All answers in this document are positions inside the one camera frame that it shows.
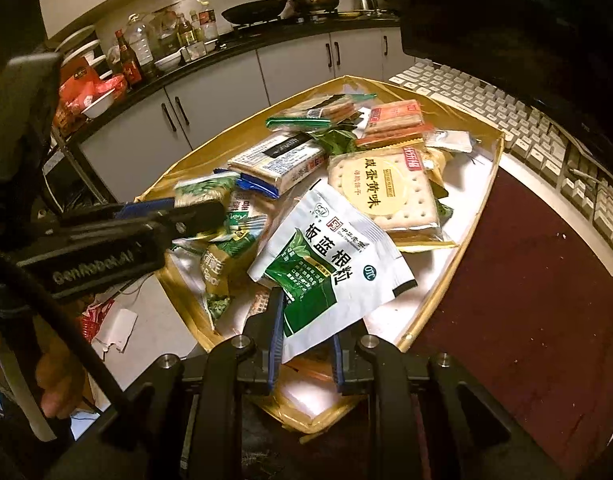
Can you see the person's left hand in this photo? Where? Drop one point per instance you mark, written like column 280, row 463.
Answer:
column 61, row 377

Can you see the black wok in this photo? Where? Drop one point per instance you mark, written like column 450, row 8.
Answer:
column 251, row 12

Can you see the green crinkled snack packet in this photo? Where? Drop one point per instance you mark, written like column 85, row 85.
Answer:
column 336, row 142
column 439, row 202

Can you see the black kitchen countertop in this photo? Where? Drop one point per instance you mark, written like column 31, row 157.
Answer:
column 236, row 40

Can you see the red label bottle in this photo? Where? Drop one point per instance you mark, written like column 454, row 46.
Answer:
column 129, row 65

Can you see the grey lower cabinets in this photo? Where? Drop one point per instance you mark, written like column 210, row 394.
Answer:
column 211, row 90

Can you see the white bowl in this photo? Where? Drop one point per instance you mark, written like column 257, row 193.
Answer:
column 99, row 105
column 167, row 62

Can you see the white green medicine sachet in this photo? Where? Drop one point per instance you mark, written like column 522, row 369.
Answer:
column 326, row 260
column 451, row 140

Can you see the cardboard tray box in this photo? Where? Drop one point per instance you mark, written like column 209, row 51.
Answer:
column 426, row 280

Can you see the red plastic bag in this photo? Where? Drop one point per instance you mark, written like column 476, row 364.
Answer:
column 81, row 85

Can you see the dark red cloth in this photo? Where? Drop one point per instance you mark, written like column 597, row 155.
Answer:
column 511, row 310

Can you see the steel kettle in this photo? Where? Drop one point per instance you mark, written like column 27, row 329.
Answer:
column 366, row 2

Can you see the white plates stack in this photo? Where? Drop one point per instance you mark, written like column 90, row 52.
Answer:
column 81, row 40

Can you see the square cracker packet blue edge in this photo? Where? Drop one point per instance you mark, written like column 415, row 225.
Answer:
column 276, row 157

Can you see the white paper scrap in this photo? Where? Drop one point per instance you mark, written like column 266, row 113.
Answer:
column 114, row 327

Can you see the square cracker packet orange edge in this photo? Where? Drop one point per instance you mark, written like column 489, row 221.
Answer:
column 259, row 305

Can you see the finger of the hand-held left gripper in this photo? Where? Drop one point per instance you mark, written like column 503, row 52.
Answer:
column 191, row 220
column 146, row 207

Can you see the round cracker packet black stripe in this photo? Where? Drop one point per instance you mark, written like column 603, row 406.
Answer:
column 311, row 110

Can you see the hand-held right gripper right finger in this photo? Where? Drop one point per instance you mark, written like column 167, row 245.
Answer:
column 338, row 365

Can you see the white keyboard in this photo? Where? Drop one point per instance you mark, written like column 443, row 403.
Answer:
column 486, row 105

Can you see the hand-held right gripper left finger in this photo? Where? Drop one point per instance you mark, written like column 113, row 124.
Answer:
column 276, row 340

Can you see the green pea snack packet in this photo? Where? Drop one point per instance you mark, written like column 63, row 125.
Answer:
column 219, row 270
column 201, row 187

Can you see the black monitor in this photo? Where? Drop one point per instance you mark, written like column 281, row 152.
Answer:
column 486, row 10

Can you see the yellow cracker packet red label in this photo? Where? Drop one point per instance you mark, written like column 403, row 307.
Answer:
column 381, row 190

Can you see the metal storage rack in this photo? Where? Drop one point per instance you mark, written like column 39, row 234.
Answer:
column 71, row 160

